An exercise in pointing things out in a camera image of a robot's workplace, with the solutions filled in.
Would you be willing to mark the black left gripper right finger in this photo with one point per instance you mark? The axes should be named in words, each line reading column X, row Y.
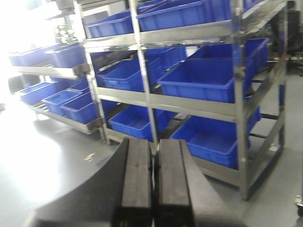
column 183, row 195

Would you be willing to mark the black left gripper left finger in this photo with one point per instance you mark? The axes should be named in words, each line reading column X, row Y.
column 119, row 194

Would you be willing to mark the blue crate bottom right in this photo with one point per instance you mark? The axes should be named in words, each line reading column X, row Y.
column 210, row 139

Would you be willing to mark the blue crate bottom left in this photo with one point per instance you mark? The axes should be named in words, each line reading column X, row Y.
column 134, row 121

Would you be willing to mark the large blue crate middle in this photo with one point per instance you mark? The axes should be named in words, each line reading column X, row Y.
column 210, row 80

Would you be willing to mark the stainless steel tall rack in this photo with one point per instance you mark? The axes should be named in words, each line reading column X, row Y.
column 165, row 33

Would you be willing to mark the stainless steel low rack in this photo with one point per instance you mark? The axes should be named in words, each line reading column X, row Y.
column 47, row 69

